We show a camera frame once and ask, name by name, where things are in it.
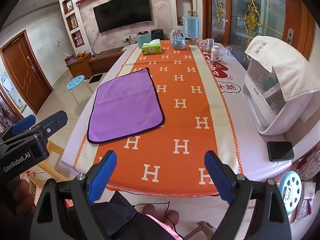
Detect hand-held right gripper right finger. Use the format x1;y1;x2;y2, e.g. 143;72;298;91
204;150;293;240

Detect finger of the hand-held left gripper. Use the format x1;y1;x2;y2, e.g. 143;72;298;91
30;110;68;140
0;114;37;143

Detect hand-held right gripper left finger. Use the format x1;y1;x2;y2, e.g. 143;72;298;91
30;150;118;240

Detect purple towel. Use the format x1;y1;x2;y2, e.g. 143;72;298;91
87;67;166;145

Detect person's left hand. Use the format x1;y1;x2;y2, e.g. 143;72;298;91
0;177;36;230

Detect light wooden chair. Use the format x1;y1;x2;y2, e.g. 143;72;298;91
37;140;73;181

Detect person's dark clothing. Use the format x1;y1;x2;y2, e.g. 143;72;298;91
92;191;181;240

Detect blue plastic stool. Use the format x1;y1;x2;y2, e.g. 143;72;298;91
278;170;303;217
66;75;94;105

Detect brown wooden door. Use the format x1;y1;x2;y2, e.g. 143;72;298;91
0;29;54;114

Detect grey plastic stool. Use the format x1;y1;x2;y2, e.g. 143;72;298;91
182;221;216;240

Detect pink slipper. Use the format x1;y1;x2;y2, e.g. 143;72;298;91
164;210;180;224
142;204;157;217

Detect red bag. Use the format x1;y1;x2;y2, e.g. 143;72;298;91
64;54;77;67

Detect black smartphone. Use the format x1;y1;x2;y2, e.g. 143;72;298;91
266;141;295;162

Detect orange patterned table runner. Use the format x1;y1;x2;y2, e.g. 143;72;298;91
74;39;244;197

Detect wooden television cabinet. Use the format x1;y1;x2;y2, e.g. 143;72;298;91
67;47;125;79

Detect white countertop sterilizer cabinet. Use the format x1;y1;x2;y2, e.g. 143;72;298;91
241;55;313;136

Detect stack of white packets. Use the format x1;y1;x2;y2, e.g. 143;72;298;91
295;152;320;221

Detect teal canister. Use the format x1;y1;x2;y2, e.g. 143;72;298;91
137;31;151;47

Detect green tissue box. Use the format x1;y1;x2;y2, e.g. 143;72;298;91
141;40;162;55

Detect white pill bottle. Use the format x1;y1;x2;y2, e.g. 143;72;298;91
211;45;221;62

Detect white cover cloth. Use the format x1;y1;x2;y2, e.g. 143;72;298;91
244;35;320;103

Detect black small heater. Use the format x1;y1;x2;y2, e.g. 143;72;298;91
151;29;164;42

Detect blue snow globe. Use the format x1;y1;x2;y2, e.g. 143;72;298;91
171;29;187;50

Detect blue cylindrical drawer box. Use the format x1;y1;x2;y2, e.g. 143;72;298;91
182;16;199;39

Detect wall poster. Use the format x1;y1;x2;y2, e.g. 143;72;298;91
0;70;28;113

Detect black cable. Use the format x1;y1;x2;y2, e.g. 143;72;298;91
134;201;181;236

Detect wooden wall niche shelves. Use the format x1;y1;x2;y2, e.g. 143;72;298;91
62;0;84;48
174;0;194;26

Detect black wall television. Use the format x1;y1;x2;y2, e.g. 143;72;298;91
93;0;153;33

